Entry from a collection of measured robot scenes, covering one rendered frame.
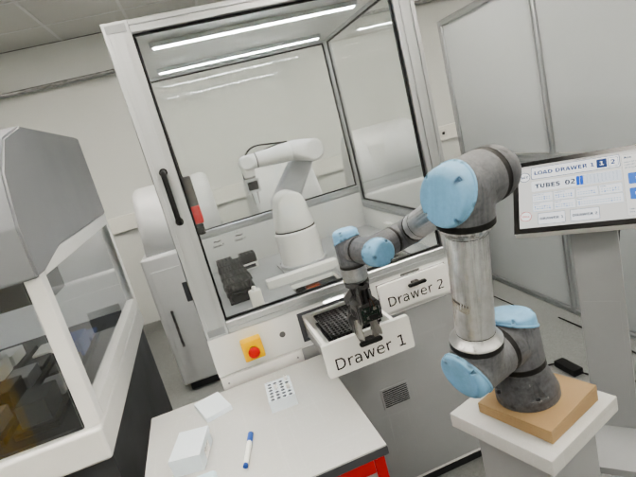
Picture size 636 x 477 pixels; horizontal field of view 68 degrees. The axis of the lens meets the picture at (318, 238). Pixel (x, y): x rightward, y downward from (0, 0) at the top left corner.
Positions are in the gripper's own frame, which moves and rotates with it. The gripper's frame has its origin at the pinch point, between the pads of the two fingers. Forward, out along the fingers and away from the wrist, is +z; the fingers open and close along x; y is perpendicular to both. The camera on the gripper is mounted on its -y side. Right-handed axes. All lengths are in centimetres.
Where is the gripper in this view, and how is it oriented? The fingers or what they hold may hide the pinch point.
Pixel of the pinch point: (368, 339)
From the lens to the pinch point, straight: 146.8
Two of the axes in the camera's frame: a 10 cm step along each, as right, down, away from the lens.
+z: 2.5, 9.4, 2.3
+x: 9.3, -3.0, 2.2
